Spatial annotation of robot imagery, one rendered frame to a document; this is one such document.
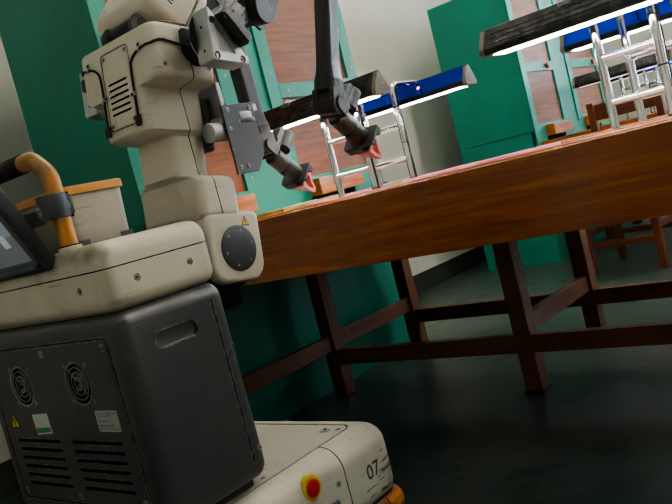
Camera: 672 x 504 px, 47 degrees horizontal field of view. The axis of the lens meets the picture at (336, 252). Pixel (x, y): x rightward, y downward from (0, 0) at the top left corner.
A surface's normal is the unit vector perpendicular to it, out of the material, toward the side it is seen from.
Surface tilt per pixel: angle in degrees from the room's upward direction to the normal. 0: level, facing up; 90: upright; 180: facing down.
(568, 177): 90
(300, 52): 90
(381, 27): 90
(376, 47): 90
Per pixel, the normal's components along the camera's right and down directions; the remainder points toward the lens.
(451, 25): -0.62, 0.22
